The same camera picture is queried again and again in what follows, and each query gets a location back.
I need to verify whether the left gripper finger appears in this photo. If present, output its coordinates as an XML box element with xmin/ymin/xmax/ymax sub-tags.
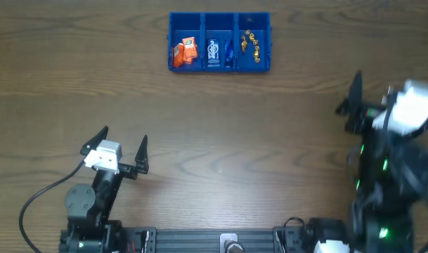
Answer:
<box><xmin>80</xmin><ymin>125</ymin><xmax>109</xmax><ymax>156</ymax></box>
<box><xmin>134</xmin><ymin>134</ymin><xmax>150</xmax><ymax>175</ymax></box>

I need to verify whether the black cable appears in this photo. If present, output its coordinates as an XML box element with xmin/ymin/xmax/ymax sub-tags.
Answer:
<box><xmin>18</xmin><ymin>160</ymin><xmax>86</xmax><ymax>253</ymax></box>

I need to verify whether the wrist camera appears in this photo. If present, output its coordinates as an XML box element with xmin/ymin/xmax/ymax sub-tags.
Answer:
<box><xmin>83</xmin><ymin>139</ymin><xmax>124</xmax><ymax>174</ymax></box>
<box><xmin>371</xmin><ymin>79</ymin><xmax>428</xmax><ymax>137</ymax></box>

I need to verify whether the blue candy pack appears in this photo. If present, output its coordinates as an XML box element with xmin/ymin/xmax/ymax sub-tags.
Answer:
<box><xmin>207</xmin><ymin>38</ymin><xmax>221</xmax><ymax>67</ymax></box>
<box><xmin>223</xmin><ymin>39</ymin><xmax>235</xmax><ymax>66</ymax></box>

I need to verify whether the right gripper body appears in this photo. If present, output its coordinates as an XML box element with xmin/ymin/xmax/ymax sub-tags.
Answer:
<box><xmin>346</xmin><ymin>100</ymin><xmax>385</xmax><ymax>134</ymax></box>

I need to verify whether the mounting rail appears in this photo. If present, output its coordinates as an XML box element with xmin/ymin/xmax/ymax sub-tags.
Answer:
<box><xmin>58</xmin><ymin>226</ymin><xmax>351</xmax><ymax>253</ymax></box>

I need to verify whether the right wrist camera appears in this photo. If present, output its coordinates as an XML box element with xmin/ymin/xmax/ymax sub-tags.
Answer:
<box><xmin>371</xmin><ymin>79</ymin><xmax>428</xmax><ymax>137</ymax></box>

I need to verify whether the blue tray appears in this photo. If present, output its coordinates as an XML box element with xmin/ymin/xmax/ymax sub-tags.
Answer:
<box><xmin>167</xmin><ymin>11</ymin><xmax>273</xmax><ymax>74</ymax></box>

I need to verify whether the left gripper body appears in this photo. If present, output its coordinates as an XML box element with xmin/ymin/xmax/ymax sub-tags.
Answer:
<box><xmin>117</xmin><ymin>162</ymin><xmax>139</xmax><ymax>180</ymax></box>

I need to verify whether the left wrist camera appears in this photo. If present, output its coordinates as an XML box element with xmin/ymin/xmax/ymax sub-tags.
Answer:
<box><xmin>83</xmin><ymin>139</ymin><xmax>124</xmax><ymax>174</ymax></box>

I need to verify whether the orange candy box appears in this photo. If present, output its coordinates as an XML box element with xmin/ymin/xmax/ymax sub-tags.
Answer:
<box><xmin>171</xmin><ymin>43</ymin><xmax>185</xmax><ymax>68</ymax></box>
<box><xmin>181</xmin><ymin>36</ymin><xmax>198</xmax><ymax>65</ymax></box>

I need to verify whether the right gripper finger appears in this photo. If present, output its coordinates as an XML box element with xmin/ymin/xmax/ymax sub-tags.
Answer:
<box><xmin>335</xmin><ymin>70</ymin><xmax>364</xmax><ymax>116</ymax></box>

